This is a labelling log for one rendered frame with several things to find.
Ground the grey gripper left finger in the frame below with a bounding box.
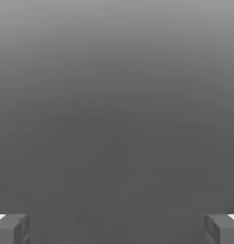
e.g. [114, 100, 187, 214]
[0, 213, 31, 244]

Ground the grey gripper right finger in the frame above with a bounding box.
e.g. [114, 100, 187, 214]
[203, 213, 234, 244]

